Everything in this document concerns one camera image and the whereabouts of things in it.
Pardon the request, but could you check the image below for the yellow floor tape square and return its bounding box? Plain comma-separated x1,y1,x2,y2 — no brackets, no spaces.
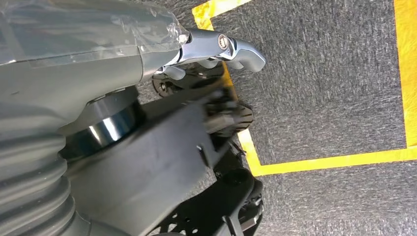
191,0,417,178

